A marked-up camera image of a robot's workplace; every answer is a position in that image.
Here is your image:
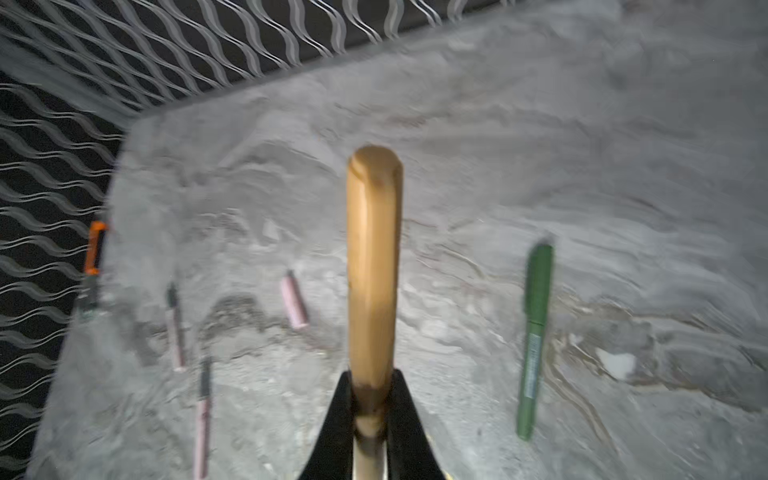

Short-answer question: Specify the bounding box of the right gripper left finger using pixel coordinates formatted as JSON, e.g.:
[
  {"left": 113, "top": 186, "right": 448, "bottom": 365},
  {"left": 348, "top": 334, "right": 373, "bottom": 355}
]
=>
[{"left": 298, "top": 371, "right": 354, "bottom": 480}]

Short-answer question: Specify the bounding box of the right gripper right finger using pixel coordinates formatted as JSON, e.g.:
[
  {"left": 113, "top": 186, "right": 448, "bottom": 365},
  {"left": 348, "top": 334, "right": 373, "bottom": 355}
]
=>
[{"left": 386, "top": 369, "right": 446, "bottom": 480}]

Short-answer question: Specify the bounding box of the pink pen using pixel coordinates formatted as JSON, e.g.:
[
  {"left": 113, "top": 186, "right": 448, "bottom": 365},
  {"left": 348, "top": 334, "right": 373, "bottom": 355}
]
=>
[
  {"left": 165, "top": 282, "right": 186, "bottom": 372},
  {"left": 193, "top": 357, "right": 211, "bottom": 480}
]

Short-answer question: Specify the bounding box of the green pen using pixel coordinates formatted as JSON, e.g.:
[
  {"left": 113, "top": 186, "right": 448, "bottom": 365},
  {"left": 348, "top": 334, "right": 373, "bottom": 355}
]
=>
[{"left": 516, "top": 241, "right": 554, "bottom": 441}]

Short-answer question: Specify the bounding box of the pink pen cap upper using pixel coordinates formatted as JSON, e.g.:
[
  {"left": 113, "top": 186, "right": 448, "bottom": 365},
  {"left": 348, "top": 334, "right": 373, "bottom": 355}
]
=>
[{"left": 280, "top": 271, "right": 309, "bottom": 330}]

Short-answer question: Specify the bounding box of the orange handled adjustable wrench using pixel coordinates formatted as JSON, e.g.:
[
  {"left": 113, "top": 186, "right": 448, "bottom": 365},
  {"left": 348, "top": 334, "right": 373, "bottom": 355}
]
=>
[{"left": 78, "top": 215, "right": 109, "bottom": 316}]

